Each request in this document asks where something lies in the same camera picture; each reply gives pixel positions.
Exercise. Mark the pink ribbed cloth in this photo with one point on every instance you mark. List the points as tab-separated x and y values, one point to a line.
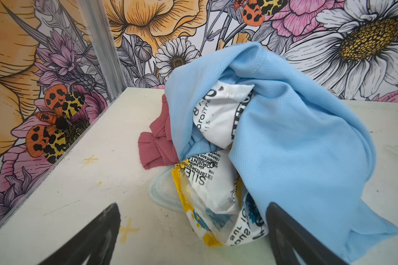
156	147

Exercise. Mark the white yellow printed cloth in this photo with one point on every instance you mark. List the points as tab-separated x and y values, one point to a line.
206	186

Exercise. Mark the light blue mesh cloth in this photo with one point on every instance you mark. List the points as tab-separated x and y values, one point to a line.
296	144

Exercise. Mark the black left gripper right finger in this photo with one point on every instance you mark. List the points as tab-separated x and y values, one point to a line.
292	244

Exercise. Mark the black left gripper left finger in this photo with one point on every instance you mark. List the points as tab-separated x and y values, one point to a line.
94	244

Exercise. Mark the aluminium corner post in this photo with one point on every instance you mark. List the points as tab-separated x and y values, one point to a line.
99	31

